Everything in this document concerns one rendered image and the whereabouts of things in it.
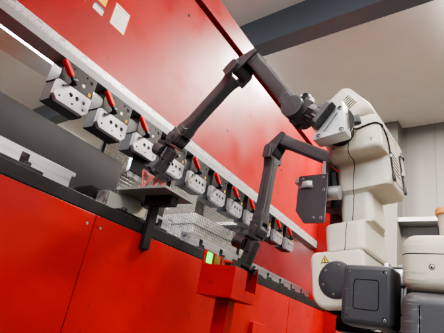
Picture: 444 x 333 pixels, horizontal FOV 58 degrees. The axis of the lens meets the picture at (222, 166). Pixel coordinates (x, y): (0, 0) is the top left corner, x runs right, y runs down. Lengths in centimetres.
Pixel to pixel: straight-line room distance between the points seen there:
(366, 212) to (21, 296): 103
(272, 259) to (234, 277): 214
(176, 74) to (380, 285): 140
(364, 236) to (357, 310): 24
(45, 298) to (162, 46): 122
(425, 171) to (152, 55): 512
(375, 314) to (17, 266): 96
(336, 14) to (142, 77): 282
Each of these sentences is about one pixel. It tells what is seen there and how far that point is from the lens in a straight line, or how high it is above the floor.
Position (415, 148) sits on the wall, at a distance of 663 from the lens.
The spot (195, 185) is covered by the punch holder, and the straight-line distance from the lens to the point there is 203.
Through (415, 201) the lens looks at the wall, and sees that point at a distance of 630.
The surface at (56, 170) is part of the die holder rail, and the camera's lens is 150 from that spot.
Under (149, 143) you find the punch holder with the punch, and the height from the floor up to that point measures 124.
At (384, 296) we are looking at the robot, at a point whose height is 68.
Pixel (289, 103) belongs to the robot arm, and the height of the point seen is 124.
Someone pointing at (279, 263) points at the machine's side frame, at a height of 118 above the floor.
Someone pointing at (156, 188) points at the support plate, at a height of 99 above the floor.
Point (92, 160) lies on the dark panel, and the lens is 228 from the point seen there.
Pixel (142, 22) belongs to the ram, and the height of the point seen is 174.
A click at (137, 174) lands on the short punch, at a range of 178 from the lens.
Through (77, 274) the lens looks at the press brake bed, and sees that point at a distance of 142.
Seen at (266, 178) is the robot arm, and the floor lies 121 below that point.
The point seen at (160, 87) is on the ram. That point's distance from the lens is 192.
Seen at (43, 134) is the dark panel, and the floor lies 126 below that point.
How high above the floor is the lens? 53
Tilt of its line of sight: 22 degrees up
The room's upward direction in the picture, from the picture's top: 11 degrees clockwise
